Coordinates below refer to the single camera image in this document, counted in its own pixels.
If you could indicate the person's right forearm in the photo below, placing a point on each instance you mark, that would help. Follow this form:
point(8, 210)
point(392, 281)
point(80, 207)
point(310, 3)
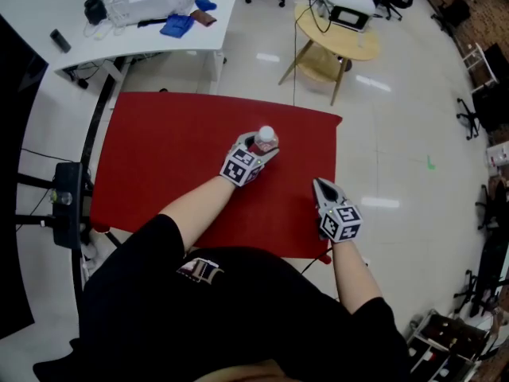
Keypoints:
point(350, 273)

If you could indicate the large blue cloth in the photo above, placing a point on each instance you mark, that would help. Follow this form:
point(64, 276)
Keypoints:
point(177, 25)

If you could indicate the white shelf with bottles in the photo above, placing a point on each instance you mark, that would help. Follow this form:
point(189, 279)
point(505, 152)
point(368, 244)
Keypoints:
point(445, 340)

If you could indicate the person's left forearm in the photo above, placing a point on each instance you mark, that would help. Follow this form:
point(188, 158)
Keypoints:
point(199, 209)

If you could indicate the clear glass jar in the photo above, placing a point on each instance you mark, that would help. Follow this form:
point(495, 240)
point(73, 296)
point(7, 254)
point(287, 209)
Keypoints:
point(60, 197)

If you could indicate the clear water bottle white cap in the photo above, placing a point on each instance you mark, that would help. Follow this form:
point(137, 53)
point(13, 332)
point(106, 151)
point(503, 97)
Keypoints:
point(265, 133)

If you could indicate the round wooden side table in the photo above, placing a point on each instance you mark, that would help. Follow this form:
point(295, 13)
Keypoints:
point(350, 44)

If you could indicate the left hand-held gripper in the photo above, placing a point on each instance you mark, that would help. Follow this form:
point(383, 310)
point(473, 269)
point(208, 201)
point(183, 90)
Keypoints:
point(238, 167)

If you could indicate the black remote control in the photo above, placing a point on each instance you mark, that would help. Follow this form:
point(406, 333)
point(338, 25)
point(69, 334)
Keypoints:
point(60, 40)

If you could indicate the white box red label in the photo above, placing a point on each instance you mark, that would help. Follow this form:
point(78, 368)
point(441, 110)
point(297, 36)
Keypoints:
point(498, 155)

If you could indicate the small blue cloth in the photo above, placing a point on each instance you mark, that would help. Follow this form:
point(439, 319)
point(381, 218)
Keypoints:
point(205, 3)

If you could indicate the white desk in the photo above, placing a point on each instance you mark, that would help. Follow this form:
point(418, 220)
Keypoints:
point(159, 40)

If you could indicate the brown cloth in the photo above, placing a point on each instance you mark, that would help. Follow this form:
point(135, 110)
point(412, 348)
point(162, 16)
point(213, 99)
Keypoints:
point(203, 17)

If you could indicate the person's black shirt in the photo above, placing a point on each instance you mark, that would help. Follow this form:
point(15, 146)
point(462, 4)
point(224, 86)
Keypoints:
point(199, 313)

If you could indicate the white metal rack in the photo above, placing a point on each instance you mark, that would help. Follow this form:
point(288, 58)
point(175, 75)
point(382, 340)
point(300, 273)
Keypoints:
point(481, 68)

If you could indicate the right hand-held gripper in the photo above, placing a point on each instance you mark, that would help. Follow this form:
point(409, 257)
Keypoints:
point(342, 223)

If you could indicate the red table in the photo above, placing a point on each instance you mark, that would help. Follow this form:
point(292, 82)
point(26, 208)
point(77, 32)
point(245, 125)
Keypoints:
point(159, 161)

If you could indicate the black power adapter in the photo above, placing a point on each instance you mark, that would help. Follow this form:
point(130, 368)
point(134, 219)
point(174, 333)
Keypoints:
point(82, 83)

